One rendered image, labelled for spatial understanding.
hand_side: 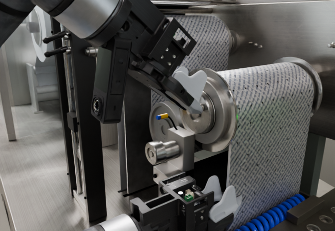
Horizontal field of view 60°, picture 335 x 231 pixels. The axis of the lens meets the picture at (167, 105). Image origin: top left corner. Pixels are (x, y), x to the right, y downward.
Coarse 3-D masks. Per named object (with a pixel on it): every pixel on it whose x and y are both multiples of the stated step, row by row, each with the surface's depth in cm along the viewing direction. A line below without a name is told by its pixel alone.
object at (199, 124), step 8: (208, 96) 48; (208, 104) 47; (184, 112) 52; (208, 112) 47; (192, 120) 50; (200, 120) 49; (208, 120) 47; (192, 128) 51; (200, 128) 49; (208, 128) 48
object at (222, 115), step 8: (208, 80) 48; (208, 88) 47; (216, 88) 46; (216, 96) 46; (216, 104) 46; (224, 104) 46; (216, 112) 47; (224, 112) 45; (184, 120) 54; (216, 120) 47; (224, 120) 46; (216, 128) 47; (224, 128) 46; (200, 136) 51; (208, 136) 49; (216, 136) 48
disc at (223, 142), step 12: (192, 72) 51; (216, 72) 47; (216, 84) 47; (228, 96) 45; (228, 108) 46; (228, 120) 46; (228, 132) 47; (204, 144) 52; (216, 144) 49; (228, 144) 47
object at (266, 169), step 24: (240, 144) 49; (264, 144) 53; (288, 144) 58; (240, 168) 50; (264, 168) 55; (288, 168) 60; (240, 192) 52; (264, 192) 57; (288, 192) 62; (240, 216) 54
